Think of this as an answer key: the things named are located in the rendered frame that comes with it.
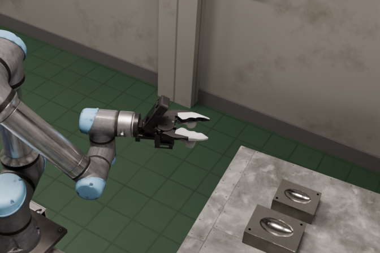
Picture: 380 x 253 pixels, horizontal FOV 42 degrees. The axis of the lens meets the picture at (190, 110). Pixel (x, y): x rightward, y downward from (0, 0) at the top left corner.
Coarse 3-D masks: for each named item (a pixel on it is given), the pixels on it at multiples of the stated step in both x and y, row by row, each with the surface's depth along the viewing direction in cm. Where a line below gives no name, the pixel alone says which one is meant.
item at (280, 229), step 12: (252, 216) 189; (264, 216) 190; (276, 216) 190; (288, 216) 190; (252, 228) 185; (264, 228) 187; (276, 228) 189; (288, 228) 187; (300, 228) 186; (252, 240) 185; (264, 240) 182; (276, 240) 181; (288, 240) 182; (300, 240) 185; (276, 252) 183; (288, 252) 179
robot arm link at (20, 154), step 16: (0, 32) 130; (0, 48) 125; (16, 48) 130; (16, 64) 129; (16, 80) 132; (0, 128) 142; (16, 144) 145; (16, 160) 148; (32, 160) 150; (32, 176) 151
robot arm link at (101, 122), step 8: (88, 112) 139; (96, 112) 138; (104, 112) 139; (112, 112) 139; (80, 120) 138; (88, 120) 138; (96, 120) 138; (104, 120) 138; (112, 120) 138; (80, 128) 139; (88, 128) 138; (96, 128) 138; (104, 128) 138; (112, 128) 138; (96, 136) 140; (104, 136) 140; (112, 136) 142
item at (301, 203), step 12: (276, 192) 201; (288, 192) 203; (300, 192) 203; (312, 192) 202; (276, 204) 199; (288, 204) 196; (300, 204) 197; (312, 204) 197; (300, 216) 197; (312, 216) 194
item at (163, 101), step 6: (162, 96) 133; (156, 102) 133; (162, 102) 132; (168, 102) 133; (156, 108) 133; (162, 108) 132; (168, 108) 132; (150, 114) 136; (156, 114) 133; (162, 114) 133; (144, 120) 139; (150, 120) 135; (156, 120) 135; (144, 126) 137; (150, 126) 137
